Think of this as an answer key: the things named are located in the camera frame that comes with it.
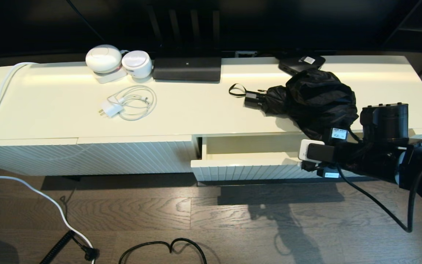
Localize white ribbed TV cabinet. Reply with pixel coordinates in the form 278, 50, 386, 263
0, 55, 422, 177

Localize black set-top box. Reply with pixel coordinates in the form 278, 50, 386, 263
278, 55, 326, 76

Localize large white dome device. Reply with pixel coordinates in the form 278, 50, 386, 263
85, 45, 128, 84

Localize thick white power cable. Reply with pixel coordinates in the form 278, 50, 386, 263
0, 62, 98, 264

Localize thin white charging cable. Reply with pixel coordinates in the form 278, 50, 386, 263
108, 86, 158, 121

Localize white ribbed drawer with handle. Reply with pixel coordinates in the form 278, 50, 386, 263
190, 134, 380, 183

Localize black coiled cable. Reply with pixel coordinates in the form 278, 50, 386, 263
40, 230, 76, 264

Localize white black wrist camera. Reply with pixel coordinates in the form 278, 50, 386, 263
298, 139, 338, 164

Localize small white round device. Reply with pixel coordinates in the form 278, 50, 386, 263
122, 51, 154, 79

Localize black router with antennas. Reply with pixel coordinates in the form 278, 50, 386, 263
147, 7, 222, 82

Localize black power plug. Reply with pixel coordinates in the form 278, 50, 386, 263
73, 235, 100, 261

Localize white plug adapter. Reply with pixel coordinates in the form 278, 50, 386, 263
99, 102, 124, 118

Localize black power cable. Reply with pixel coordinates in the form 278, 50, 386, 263
119, 238, 208, 264

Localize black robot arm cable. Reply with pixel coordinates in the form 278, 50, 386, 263
337, 152, 422, 233

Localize black folding umbrella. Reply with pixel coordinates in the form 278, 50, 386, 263
228, 69, 359, 142

